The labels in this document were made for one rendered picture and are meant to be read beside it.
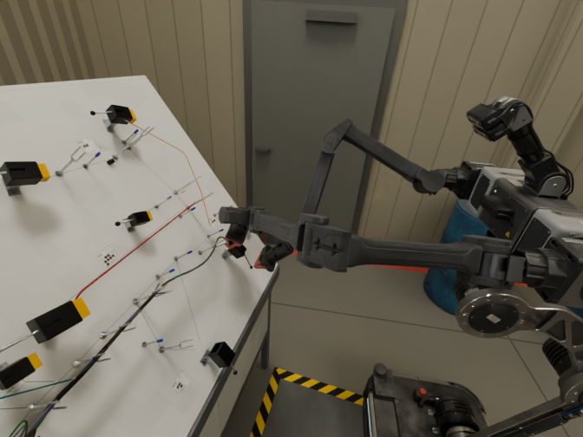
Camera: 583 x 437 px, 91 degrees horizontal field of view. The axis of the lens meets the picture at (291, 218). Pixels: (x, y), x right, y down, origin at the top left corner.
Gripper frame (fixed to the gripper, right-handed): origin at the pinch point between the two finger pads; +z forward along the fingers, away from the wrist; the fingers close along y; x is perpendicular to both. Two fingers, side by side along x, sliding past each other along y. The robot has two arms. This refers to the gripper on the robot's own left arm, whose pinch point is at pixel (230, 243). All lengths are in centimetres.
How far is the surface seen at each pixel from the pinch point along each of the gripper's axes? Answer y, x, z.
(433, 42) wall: -172, 70, -87
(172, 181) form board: -10.5, -29.6, -5.7
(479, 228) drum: -87, 156, -25
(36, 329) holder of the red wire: 52, -31, -15
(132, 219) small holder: 18.0, -30.5, -12.6
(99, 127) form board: -6, -55, -17
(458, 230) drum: -96, 155, -11
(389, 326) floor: -45, 149, 64
